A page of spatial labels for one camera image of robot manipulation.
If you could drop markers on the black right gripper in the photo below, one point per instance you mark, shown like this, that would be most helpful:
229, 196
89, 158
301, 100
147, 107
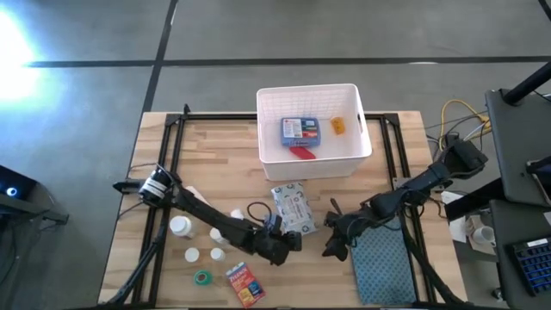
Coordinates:
349, 226

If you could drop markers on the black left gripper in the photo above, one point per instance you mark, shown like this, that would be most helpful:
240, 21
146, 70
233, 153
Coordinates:
272, 247

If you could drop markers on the white blue-printed wipes pack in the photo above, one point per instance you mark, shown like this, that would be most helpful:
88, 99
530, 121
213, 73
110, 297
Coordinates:
295, 206

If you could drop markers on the red medicine box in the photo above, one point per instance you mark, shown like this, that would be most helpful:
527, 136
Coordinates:
245, 286

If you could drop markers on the small white labelled bottle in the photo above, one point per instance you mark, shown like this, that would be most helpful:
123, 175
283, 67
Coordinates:
214, 235

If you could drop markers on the small red box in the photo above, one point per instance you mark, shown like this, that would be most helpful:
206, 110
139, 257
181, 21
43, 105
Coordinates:
303, 153

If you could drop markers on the orange pill bottle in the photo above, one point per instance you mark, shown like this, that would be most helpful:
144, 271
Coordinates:
192, 255
338, 125

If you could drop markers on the green tape roll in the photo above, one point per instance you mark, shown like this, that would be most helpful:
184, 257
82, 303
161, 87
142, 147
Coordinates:
196, 275

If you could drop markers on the blue first aid kit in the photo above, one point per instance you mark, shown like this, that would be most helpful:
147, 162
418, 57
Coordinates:
301, 131

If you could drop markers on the large white pill bottle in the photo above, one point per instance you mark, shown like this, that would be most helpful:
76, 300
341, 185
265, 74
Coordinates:
181, 226

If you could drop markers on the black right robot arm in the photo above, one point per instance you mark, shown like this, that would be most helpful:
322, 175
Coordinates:
422, 183

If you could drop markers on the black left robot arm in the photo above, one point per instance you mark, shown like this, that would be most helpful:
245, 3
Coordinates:
206, 215

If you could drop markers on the white plastic basket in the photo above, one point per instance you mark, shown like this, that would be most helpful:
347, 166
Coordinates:
336, 150

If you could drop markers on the blue patterned cloth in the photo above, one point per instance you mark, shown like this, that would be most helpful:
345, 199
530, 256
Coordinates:
383, 271

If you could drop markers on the white rolled bandage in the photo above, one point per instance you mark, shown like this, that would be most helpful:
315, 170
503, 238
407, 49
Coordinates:
191, 191

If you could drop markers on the white paper sheet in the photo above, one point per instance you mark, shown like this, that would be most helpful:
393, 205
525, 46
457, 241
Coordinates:
458, 230

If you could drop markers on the white mug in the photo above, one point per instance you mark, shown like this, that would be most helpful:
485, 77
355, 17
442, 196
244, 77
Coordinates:
485, 236

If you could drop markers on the dark grey desk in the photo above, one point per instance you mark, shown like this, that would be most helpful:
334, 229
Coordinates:
505, 267
516, 150

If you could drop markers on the black backlit keyboard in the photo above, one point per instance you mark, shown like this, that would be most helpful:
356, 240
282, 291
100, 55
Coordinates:
536, 267

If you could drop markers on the grey metal stand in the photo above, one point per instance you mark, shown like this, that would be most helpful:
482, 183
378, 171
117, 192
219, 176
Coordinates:
47, 211

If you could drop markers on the black pole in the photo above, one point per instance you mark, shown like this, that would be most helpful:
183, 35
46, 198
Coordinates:
529, 84

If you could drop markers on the black computer box blue light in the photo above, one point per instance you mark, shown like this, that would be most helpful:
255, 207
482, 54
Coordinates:
17, 189

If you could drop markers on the black aluminium frame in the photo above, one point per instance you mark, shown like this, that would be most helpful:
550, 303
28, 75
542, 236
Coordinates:
206, 116

